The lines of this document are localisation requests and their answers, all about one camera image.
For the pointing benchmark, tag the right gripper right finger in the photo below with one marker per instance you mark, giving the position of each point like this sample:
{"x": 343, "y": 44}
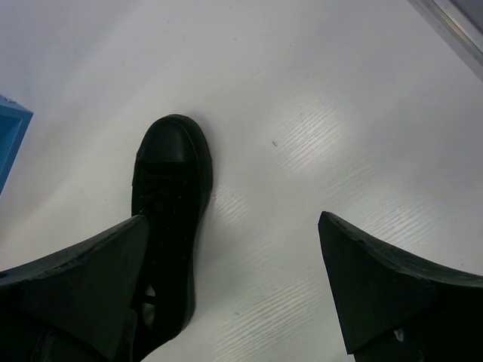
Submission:
{"x": 395, "y": 306}

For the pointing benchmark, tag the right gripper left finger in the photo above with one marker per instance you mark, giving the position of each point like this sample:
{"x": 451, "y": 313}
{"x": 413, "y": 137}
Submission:
{"x": 75, "y": 304}

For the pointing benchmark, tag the black slip-on shoe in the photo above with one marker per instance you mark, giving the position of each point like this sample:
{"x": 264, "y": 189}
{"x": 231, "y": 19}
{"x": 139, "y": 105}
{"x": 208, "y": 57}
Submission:
{"x": 171, "y": 188}

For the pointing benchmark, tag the blue shoe shelf frame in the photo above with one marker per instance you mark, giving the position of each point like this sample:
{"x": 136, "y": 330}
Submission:
{"x": 14, "y": 121}

